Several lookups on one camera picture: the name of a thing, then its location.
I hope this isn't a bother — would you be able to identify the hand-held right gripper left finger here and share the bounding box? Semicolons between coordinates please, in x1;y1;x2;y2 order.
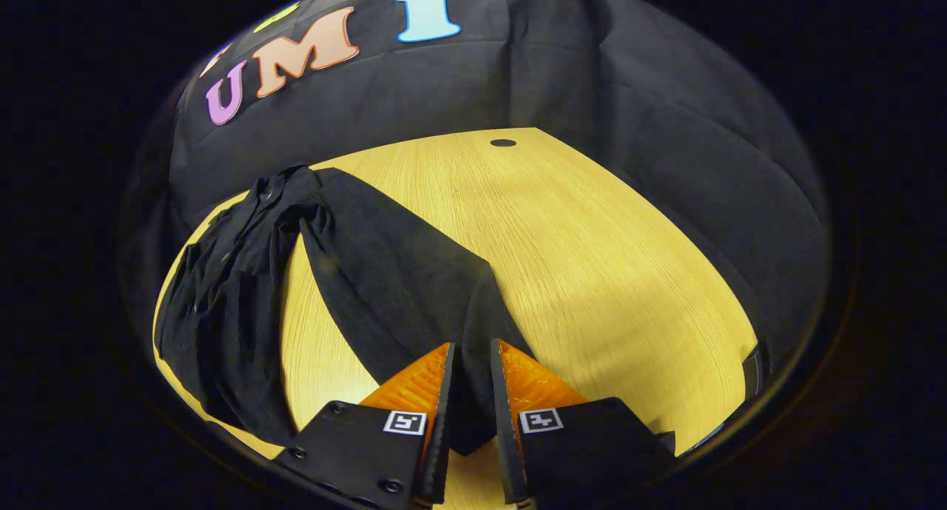
274;341;457;510

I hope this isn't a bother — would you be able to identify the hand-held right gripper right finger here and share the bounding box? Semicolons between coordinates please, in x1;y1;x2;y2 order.
488;338;678;507

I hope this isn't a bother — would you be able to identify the black buttoned coat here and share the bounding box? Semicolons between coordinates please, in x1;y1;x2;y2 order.
153;166;537;457

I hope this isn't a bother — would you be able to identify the black backdrop cloth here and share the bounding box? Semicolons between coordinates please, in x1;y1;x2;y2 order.
118;0;833;370

